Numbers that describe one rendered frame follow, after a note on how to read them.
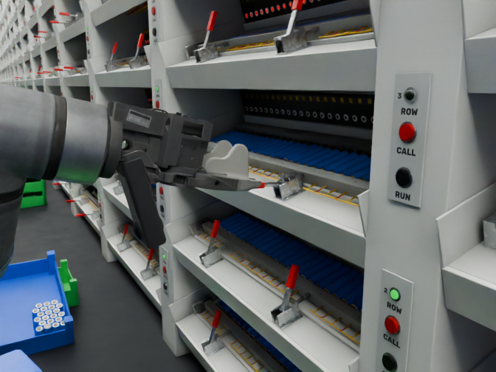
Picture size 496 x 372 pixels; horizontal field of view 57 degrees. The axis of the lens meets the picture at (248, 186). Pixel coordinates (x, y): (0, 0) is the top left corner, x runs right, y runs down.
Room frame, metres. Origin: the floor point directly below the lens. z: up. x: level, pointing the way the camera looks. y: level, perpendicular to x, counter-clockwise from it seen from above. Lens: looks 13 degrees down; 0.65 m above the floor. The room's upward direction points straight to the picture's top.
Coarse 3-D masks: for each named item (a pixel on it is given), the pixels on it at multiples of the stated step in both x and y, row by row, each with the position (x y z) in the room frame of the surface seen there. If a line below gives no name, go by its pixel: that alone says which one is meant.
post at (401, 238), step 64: (384, 0) 0.46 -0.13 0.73; (448, 0) 0.40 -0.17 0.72; (384, 64) 0.46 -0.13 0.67; (448, 64) 0.39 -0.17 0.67; (384, 128) 0.45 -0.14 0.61; (448, 128) 0.39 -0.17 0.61; (384, 192) 0.45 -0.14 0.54; (448, 192) 0.39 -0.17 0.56; (384, 256) 0.44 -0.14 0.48; (448, 320) 0.39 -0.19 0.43
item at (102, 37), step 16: (128, 16) 1.66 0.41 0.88; (144, 16) 1.69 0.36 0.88; (96, 32) 1.61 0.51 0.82; (112, 32) 1.63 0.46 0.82; (128, 32) 1.66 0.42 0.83; (96, 48) 1.60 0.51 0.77; (112, 48) 1.63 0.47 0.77; (96, 80) 1.60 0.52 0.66; (96, 96) 1.60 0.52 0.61; (112, 96) 1.63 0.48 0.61; (128, 96) 1.65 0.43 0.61; (144, 96) 1.68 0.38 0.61; (112, 208) 1.61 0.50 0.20; (112, 256) 1.61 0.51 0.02
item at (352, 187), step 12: (216, 144) 0.92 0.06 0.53; (252, 156) 0.77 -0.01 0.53; (264, 156) 0.76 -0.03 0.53; (264, 168) 0.74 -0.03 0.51; (276, 168) 0.71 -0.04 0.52; (288, 168) 0.68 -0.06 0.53; (300, 168) 0.66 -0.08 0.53; (312, 168) 0.65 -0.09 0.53; (312, 180) 0.63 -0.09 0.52; (324, 180) 0.60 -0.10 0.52; (336, 180) 0.58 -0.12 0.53; (348, 180) 0.57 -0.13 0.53; (360, 180) 0.56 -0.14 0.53; (312, 192) 0.60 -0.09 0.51; (336, 192) 0.59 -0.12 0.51; (348, 192) 0.56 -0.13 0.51; (360, 192) 0.54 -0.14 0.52
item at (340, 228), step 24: (216, 120) 1.05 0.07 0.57; (264, 120) 0.97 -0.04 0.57; (288, 120) 0.89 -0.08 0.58; (216, 192) 0.80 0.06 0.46; (240, 192) 0.71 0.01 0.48; (264, 192) 0.67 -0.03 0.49; (264, 216) 0.66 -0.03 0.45; (288, 216) 0.60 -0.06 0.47; (312, 216) 0.55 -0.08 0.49; (336, 216) 0.53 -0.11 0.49; (360, 216) 0.46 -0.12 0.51; (312, 240) 0.56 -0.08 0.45; (336, 240) 0.52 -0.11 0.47; (360, 240) 0.48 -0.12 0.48; (360, 264) 0.49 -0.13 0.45
